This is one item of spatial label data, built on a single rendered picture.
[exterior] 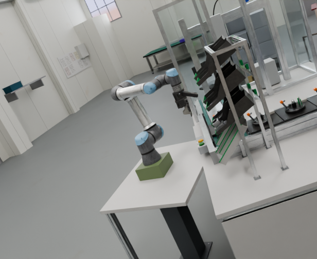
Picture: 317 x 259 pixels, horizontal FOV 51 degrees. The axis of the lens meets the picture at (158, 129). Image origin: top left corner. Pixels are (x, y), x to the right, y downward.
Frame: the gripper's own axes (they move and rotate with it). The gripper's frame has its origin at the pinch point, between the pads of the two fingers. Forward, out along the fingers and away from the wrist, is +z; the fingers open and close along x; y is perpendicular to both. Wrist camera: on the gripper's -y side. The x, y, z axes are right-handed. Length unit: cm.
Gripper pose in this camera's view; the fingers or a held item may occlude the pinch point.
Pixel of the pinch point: (192, 114)
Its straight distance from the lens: 239.9
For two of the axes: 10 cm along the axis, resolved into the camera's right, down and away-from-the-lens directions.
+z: 3.9, 8.7, 3.0
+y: -9.2, 3.6, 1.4
